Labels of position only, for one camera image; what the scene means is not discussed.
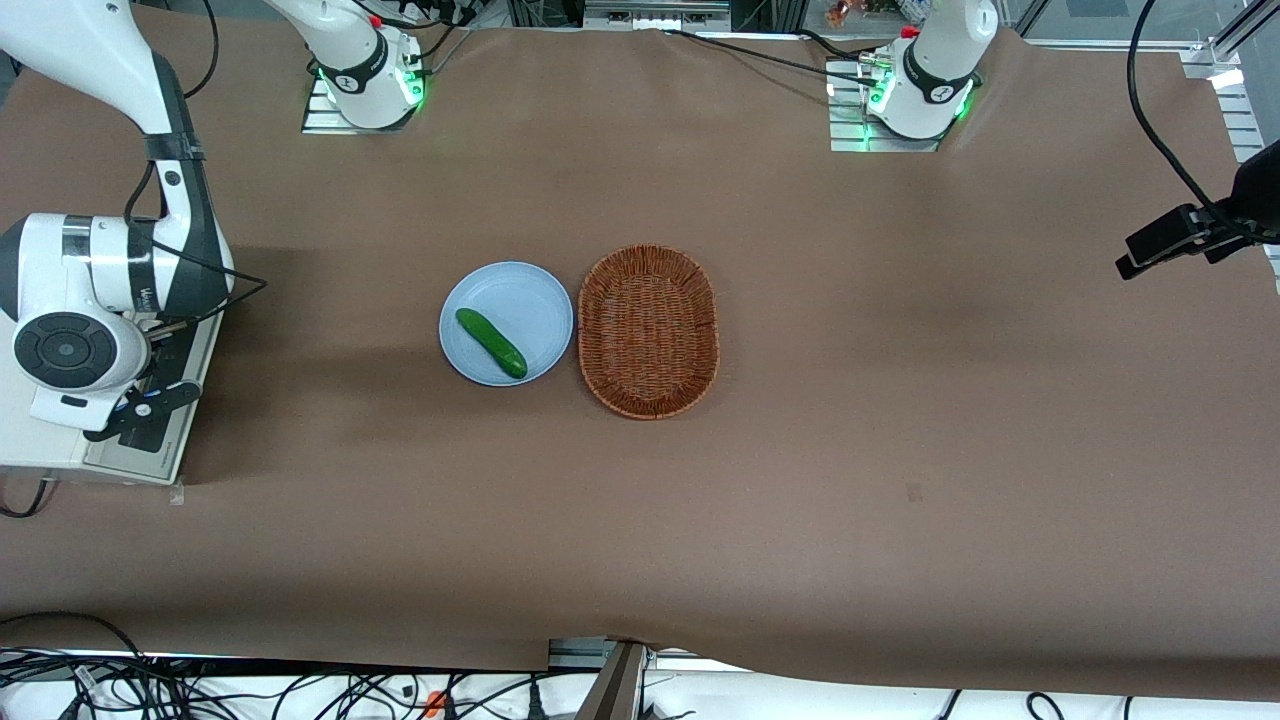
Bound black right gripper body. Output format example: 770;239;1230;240
135;318;201;386

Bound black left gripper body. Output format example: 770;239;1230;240
1232;140;1280;241

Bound oven door with glass window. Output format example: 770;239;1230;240
85;312;225;483

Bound white toaster oven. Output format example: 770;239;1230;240
0;300;225;486

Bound brown table cover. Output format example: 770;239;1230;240
0;0;1280;701

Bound green cucumber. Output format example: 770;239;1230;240
455;307;529;380

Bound light blue plate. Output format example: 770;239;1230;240
439;261;575;388

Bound brown wicker basket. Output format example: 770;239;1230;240
577;244;721;421

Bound grey metal box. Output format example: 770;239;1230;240
583;0;731;29

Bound dark aluminium profile beam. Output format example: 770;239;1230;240
590;642;651;720

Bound aluminium frame rail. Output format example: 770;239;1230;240
1180;0;1280;296

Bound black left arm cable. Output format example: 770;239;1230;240
1127;0;1241;217

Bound black oven power cable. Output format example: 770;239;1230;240
0;478;53;520

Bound aluminium arm base plate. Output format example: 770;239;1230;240
302;75;423;134
828;60;946;153

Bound black looped floor cable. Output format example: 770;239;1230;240
0;612;146;661

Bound tangled black floor cables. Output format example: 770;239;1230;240
0;650;561;720

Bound black cable across table cover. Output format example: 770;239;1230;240
660;28;886;89

